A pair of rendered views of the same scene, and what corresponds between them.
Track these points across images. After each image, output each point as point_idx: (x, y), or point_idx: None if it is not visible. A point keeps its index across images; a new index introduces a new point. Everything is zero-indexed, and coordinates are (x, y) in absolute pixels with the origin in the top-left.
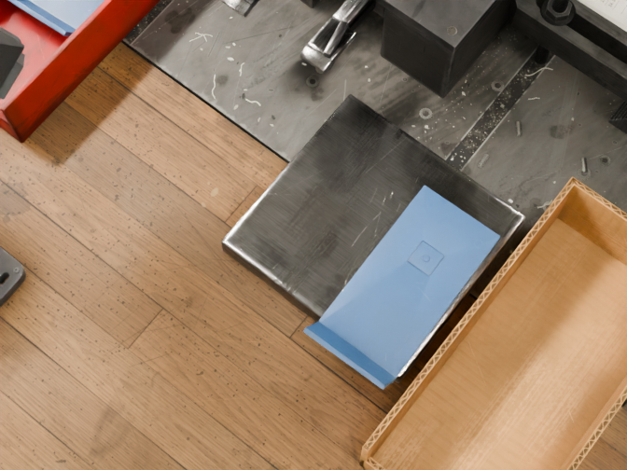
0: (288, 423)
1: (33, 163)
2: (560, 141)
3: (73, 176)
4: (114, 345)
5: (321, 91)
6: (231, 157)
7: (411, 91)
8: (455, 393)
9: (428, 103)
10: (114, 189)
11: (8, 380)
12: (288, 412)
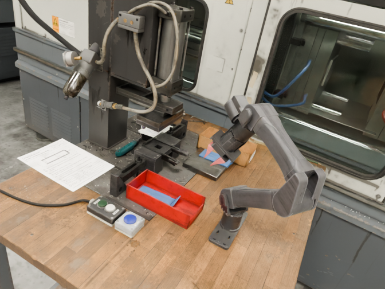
0: (242, 174)
1: (206, 207)
2: (183, 145)
3: (207, 201)
4: None
5: (180, 169)
6: (196, 180)
7: (177, 159)
8: None
9: (179, 157)
10: (208, 195)
11: (251, 208)
12: (240, 174)
